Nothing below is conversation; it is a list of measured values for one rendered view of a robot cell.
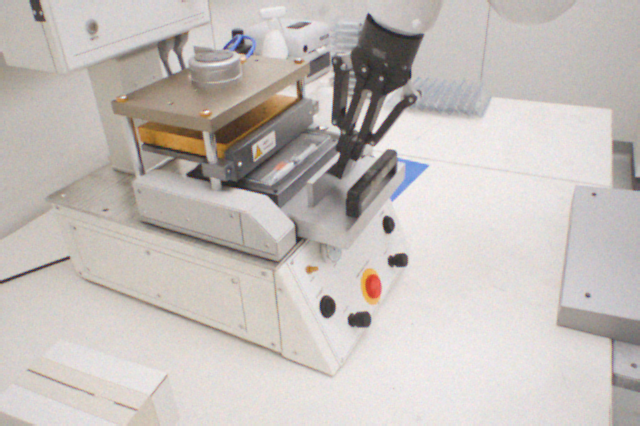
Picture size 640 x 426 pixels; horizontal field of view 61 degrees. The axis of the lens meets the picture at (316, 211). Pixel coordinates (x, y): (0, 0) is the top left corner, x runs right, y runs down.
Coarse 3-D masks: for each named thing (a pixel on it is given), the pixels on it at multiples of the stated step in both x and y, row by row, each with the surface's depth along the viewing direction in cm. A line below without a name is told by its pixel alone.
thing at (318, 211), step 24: (360, 168) 87; (312, 192) 75; (336, 192) 80; (384, 192) 81; (288, 216) 75; (312, 216) 75; (336, 216) 75; (360, 216) 75; (312, 240) 75; (336, 240) 73
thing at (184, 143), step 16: (272, 96) 91; (288, 96) 91; (256, 112) 85; (272, 112) 85; (144, 128) 82; (160, 128) 81; (176, 128) 81; (224, 128) 80; (240, 128) 80; (256, 128) 81; (144, 144) 84; (160, 144) 82; (176, 144) 80; (192, 144) 78; (224, 144) 75; (192, 160) 80
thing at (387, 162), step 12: (384, 156) 81; (396, 156) 83; (372, 168) 78; (384, 168) 79; (396, 168) 84; (360, 180) 75; (372, 180) 76; (348, 192) 73; (360, 192) 73; (348, 204) 73; (360, 204) 73
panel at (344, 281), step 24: (384, 216) 96; (360, 240) 89; (384, 240) 95; (288, 264) 74; (312, 264) 78; (336, 264) 83; (360, 264) 88; (384, 264) 94; (312, 288) 77; (336, 288) 82; (360, 288) 87; (384, 288) 92; (312, 312) 76; (336, 312) 81; (336, 336) 80; (336, 360) 79
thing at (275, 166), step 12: (312, 132) 91; (288, 144) 87; (300, 144) 87; (312, 144) 87; (276, 156) 84; (288, 156) 84; (300, 156) 83; (264, 168) 80; (276, 168) 80; (288, 168) 80; (264, 180) 77; (276, 180) 77
